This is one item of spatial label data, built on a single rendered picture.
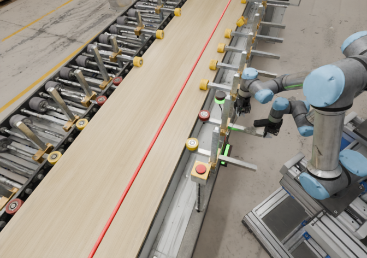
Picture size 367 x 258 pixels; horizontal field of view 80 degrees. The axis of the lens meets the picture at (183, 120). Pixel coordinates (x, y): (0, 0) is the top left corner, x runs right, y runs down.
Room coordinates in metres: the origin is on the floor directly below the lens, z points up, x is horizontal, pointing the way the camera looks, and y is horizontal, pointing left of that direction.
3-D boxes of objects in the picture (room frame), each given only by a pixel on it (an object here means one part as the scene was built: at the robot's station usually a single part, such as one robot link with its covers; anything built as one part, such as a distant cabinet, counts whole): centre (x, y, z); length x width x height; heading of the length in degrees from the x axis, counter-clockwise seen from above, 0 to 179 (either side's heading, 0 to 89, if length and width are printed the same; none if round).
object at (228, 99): (0.87, -0.27, 0.93); 0.03 x 0.03 x 0.48; 65
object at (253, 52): (1.58, -0.61, 0.95); 0.50 x 0.04 x 0.04; 65
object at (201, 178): (0.40, -0.06, 1.18); 0.07 x 0.07 x 0.08; 65
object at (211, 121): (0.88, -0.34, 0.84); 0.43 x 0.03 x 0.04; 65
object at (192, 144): (0.74, -0.04, 0.85); 0.08 x 0.08 x 0.11
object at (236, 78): (1.09, -0.37, 0.89); 0.03 x 0.03 x 0.48; 65
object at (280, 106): (0.78, -0.55, 1.13); 0.09 x 0.08 x 0.11; 86
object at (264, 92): (0.75, -0.40, 1.31); 0.11 x 0.11 x 0.08; 20
